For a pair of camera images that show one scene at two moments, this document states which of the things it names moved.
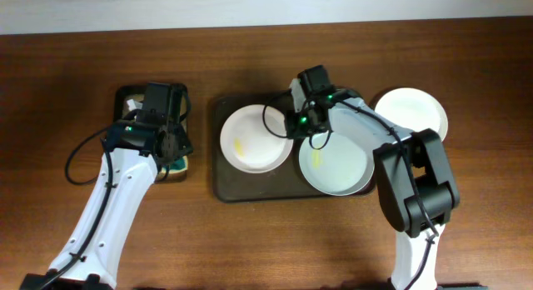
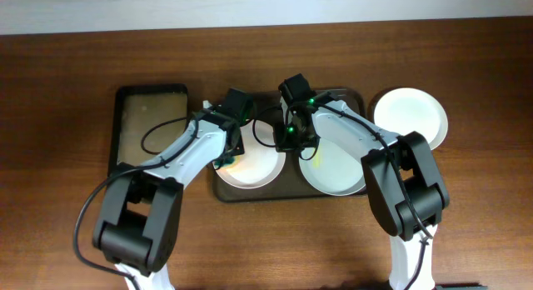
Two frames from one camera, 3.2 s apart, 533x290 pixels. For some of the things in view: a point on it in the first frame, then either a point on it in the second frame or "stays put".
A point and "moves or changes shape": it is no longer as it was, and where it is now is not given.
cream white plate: x=413 y=109 stays put
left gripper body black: x=181 y=149 → x=235 y=151
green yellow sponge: x=176 y=165 moves or changes shape
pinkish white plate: x=254 y=138 moves or changes shape
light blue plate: x=343 y=167 stays put
